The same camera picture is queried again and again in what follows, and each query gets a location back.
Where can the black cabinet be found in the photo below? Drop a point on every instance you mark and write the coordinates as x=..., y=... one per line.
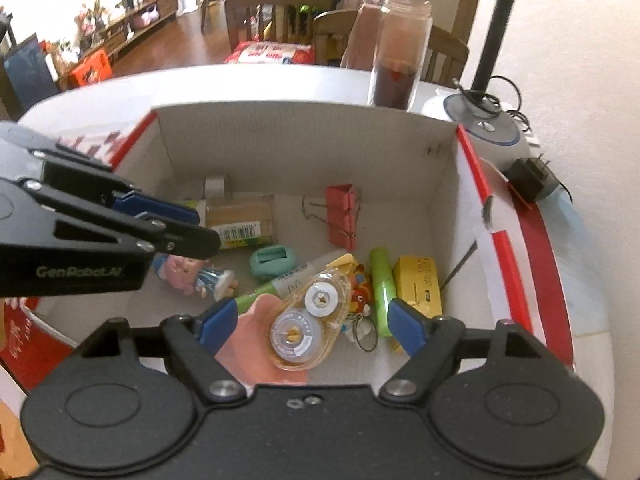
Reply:
x=25, y=75

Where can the pink towel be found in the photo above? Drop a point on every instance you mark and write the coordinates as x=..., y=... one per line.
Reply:
x=362, y=35

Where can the small yellow box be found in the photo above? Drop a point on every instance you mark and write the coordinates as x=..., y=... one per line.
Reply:
x=417, y=280

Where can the clear jar with dark liquid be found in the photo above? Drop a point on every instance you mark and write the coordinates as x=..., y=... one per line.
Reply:
x=400, y=60

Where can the standing fan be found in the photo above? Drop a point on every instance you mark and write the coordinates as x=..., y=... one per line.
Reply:
x=500, y=132

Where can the white green glue pen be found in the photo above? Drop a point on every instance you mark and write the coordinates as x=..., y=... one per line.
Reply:
x=290, y=280

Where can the pink heart-shaped box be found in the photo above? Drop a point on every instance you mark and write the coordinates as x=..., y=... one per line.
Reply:
x=250, y=335

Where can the wooden dining chair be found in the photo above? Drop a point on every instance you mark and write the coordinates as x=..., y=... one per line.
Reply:
x=275, y=0
x=445, y=55

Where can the pink toy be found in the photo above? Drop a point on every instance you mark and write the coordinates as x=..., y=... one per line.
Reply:
x=145, y=16

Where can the small yellow plastic toy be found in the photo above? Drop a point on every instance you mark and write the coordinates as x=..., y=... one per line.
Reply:
x=342, y=262

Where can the printed red white tablecloth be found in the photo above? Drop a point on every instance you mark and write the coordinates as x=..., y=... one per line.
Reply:
x=280, y=85

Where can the clear yellow correction tape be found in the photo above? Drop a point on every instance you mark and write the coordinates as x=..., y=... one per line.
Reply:
x=300, y=330

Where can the red white seat cushion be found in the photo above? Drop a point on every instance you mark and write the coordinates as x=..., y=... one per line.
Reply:
x=270, y=52

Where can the red binder clip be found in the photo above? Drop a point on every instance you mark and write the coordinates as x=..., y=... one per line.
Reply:
x=342, y=210

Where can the wooden tv cabinet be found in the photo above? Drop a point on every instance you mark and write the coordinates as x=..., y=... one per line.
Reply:
x=140, y=30

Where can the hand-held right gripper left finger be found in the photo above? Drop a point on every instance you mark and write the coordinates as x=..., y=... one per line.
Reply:
x=217, y=325

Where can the black power adapter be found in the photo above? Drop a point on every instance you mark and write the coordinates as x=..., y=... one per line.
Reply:
x=532, y=180

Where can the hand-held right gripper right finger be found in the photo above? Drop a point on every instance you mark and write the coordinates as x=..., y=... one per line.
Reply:
x=410, y=327

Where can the orange crate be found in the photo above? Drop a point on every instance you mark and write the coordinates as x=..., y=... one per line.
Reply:
x=90, y=67

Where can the green marker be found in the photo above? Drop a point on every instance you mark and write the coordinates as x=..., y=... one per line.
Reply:
x=382, y=285

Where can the pink pig figurine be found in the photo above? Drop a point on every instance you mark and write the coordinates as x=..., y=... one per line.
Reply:
x=180, y=272

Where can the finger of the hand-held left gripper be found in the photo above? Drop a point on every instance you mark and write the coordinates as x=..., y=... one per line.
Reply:
x=165, y=207
x=190, y=242

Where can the green-capped toothpick jar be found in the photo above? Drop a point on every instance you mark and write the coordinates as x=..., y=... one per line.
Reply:
x=240, y=215

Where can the red cardboard box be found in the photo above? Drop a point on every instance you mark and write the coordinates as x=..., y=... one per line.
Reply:
x=350, y=150

